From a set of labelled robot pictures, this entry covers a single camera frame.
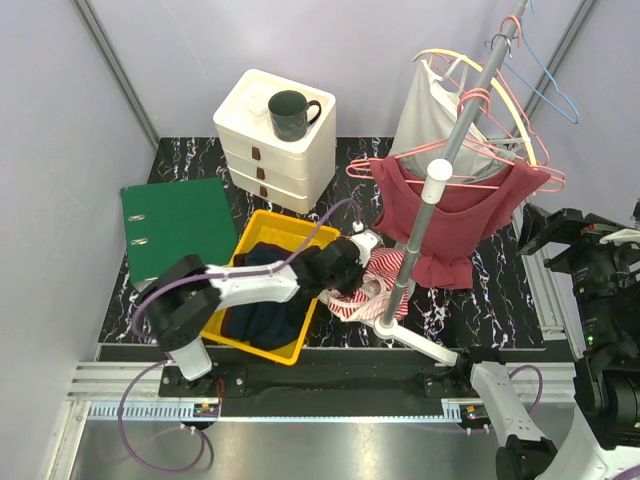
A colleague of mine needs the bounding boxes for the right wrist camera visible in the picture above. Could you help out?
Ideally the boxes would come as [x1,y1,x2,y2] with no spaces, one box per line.
[599,199,640,248]

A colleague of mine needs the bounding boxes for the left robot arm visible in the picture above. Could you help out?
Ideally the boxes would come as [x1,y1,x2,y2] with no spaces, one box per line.
[132,234,376,396]

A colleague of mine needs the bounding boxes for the pink hanger top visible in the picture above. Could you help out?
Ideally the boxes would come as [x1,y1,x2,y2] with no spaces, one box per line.
[394,88,526,166]

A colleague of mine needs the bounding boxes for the yellow plastic tray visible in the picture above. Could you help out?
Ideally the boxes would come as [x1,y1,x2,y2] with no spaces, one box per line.
[200,210,318,366]

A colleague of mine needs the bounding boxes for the grey clothes rack pole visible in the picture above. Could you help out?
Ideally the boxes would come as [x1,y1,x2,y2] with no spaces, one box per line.
[381,1,529,328]

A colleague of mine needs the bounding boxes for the white rack base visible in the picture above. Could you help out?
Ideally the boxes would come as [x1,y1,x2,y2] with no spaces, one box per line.
[319,291,459,367]

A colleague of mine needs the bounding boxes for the green ring binder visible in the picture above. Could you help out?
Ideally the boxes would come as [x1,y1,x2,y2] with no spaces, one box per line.
[120,177,238,291]

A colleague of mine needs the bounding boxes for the white drawer unit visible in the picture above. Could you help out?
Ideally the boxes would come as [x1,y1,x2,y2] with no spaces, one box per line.
[213,69,336,214]

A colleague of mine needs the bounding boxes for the light blue wire hanger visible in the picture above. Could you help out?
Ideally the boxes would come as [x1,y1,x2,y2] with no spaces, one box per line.
[484,1,584,125]

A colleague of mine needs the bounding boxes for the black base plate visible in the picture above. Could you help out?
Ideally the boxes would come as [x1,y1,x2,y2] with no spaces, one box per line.
[159,347,479,419]

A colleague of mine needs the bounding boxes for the maroon tank top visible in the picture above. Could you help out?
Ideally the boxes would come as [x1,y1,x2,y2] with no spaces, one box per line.
[370,157,550,289]

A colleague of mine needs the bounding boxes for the navy tank top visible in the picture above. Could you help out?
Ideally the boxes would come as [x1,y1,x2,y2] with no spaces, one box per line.
[220,242,326,351]

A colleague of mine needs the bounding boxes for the cream plastic hanger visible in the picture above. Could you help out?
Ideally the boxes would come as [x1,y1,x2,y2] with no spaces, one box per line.
[412,48,538,166]

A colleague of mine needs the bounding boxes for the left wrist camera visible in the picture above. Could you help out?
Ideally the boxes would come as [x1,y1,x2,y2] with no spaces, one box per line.
[349,221,383,267]

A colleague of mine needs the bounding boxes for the pink hanger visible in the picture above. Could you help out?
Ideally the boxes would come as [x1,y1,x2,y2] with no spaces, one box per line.
[345,153,565,195]
[429,14,550,169]
[394,88,526,166]

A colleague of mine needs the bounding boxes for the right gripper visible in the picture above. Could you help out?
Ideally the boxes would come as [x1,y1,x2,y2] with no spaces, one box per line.
[516,199,640,350]

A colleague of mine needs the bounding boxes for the dark green mug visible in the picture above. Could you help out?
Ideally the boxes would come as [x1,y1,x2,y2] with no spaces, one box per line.
[267,90,322,142]

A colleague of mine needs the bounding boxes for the red white striped tank top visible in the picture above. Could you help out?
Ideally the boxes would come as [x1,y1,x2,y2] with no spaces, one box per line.
[319,248,404,323]

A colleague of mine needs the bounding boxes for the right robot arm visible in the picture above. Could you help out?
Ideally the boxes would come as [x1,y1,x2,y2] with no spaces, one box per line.
[453,204,639,479]

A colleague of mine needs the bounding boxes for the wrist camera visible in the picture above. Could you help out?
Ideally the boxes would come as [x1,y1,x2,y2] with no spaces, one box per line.
[349,221,383,267]
[599,199,640,248]

